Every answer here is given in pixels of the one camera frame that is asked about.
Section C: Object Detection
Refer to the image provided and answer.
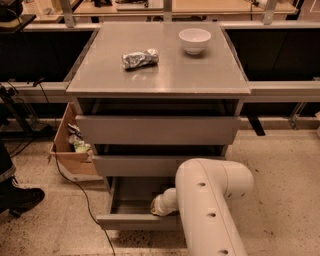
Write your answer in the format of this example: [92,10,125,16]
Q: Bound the black floor cable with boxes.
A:
[32,78,117,256]

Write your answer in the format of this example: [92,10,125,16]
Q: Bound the wooden background desk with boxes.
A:
[19,0,298,24]

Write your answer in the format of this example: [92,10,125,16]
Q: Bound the grey bottom drawer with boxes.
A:
[97,177,182,231]

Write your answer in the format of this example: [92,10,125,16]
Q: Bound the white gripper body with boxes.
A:
[153,195,174,216]

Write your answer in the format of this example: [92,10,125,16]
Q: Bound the black shoe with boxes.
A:
[0,178,45,218]

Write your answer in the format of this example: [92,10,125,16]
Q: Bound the white ceramic bowl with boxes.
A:
[179,28,211,55]

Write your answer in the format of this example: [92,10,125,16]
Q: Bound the grey drawer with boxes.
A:
[97,177,182,231]
[92,155,227,178]
[76,115,240,145]

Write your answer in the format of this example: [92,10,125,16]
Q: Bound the grey metal rail frame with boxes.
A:
[1,22,319,102]

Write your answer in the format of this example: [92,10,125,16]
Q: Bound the cardboard box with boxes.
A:
[50,102,97,176]

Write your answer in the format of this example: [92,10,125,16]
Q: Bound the crumpled snack packets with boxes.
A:
[67,124,91,153]

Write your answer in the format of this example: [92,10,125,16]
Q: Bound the crumpled silver foil bag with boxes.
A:
[121,49,159,70]

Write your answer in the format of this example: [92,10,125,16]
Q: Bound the grey top drawer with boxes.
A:
[76,115,240,145]

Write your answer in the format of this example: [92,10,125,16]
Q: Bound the grey middle drawer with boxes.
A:
[92,155,227,178]

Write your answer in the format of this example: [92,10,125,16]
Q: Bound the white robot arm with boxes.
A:
[150,158,254,256]

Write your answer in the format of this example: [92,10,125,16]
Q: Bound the grey drawer cabinet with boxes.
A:
[65,21,251,204]

